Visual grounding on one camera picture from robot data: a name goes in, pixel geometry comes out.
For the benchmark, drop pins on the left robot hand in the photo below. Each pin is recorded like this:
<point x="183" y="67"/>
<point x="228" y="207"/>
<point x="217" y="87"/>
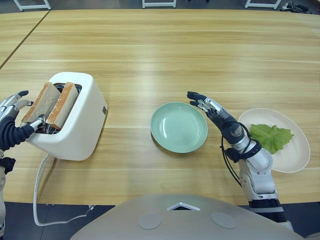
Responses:
<point x="8" y="132"/>

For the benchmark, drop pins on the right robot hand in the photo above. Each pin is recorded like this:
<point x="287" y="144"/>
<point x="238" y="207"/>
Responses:
<point x="226" y="122"/>

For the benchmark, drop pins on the bread slice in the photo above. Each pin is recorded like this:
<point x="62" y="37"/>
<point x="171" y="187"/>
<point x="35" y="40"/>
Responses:
<point x="62" y="107"/>
<point x="43" y="102"/>

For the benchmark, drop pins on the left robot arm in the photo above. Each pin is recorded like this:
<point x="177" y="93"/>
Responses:
<point x="2" y="180"/>

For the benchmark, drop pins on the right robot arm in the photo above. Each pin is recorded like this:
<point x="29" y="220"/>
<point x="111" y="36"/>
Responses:
<point x="260" y="175"/>

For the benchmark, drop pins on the green plate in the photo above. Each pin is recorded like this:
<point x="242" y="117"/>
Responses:
<point x="178" y="127"/>

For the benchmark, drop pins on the green lettuce leaf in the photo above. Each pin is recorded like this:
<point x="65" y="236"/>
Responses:
<point x="272" y="137"/>

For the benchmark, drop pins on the cream plate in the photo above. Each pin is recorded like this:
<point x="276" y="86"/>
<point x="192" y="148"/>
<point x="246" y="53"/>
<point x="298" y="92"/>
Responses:
<point x="295" y="155"/>

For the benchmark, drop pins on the cream toaster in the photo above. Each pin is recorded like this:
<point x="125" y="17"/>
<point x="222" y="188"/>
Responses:
<point x="85" y="120"/>

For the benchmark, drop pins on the robot body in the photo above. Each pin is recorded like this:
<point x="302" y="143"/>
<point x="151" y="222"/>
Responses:
<point x="185" y="222"/>

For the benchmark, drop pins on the white metal frame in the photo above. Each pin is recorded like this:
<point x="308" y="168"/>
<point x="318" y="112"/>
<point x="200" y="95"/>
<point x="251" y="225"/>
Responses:
<point x="160" y="3"/>
<point x="262" y="4"/>
<point x="30" y="6"/>

